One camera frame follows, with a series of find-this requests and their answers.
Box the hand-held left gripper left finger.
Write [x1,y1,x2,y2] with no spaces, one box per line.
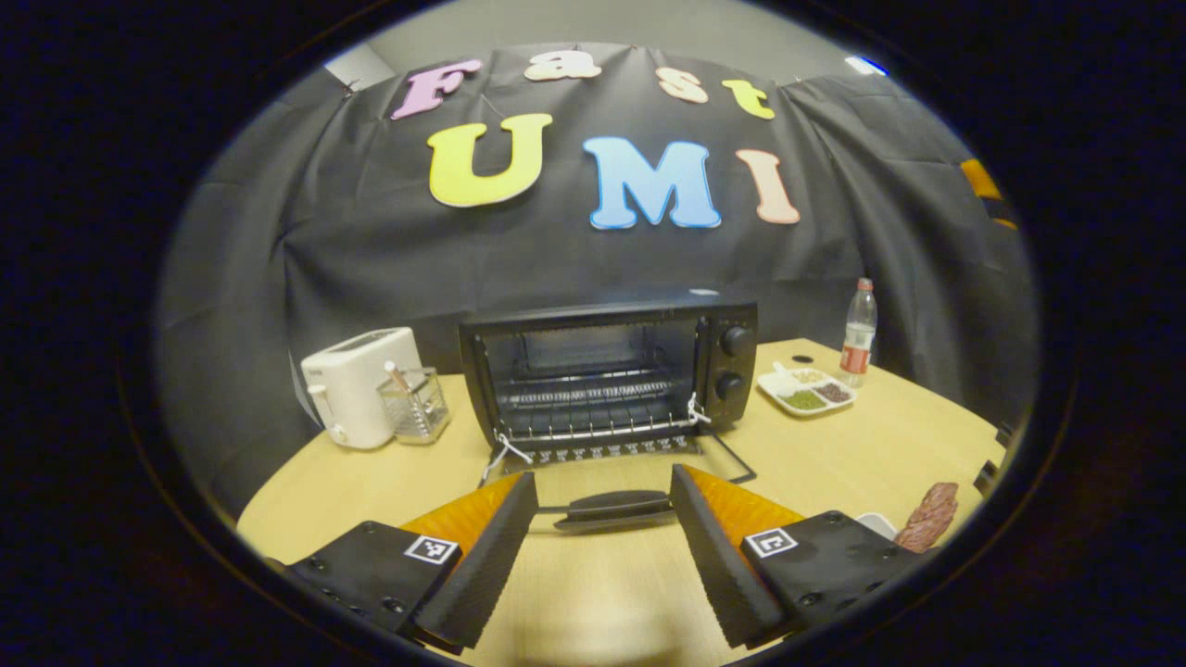
[278,472,540,654]

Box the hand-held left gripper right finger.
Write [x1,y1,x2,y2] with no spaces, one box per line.
[669,465,927,649]

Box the red raw meat slice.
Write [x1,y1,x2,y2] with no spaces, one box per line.
[894,482,960,555]

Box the black electric oven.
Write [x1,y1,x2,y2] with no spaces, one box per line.
[459,295,759,534]

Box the clear glass holder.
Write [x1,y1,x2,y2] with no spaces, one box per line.
[377,361,451,446]

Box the white divided plate with beans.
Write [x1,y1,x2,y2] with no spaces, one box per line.
[757,363,858,418]

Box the clear plastic bottle red label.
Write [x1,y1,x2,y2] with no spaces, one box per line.
[839,277,878,388]

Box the white toaster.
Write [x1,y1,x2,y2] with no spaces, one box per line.
[300,327,423,451]

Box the black backdrop cloth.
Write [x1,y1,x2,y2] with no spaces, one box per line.
[153,42,1043,520]

